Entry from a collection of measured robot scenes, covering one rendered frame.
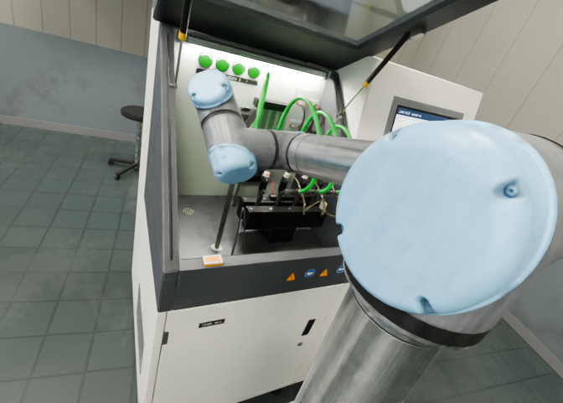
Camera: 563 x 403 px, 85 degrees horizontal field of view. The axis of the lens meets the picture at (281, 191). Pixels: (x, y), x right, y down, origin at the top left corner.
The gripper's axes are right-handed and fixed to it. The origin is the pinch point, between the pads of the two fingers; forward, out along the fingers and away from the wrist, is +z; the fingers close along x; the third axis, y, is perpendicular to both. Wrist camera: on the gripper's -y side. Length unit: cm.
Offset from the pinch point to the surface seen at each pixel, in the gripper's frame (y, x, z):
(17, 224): 21, -168, 98
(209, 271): 30.2, -5.4, 7.8
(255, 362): 59, 5, 62
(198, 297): 37.3, -8.9, 13.9
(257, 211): 6.4, -0.3, 25.7
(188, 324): 46, -12, 22
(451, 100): -63, 71, 43
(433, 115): -53, 63, 41
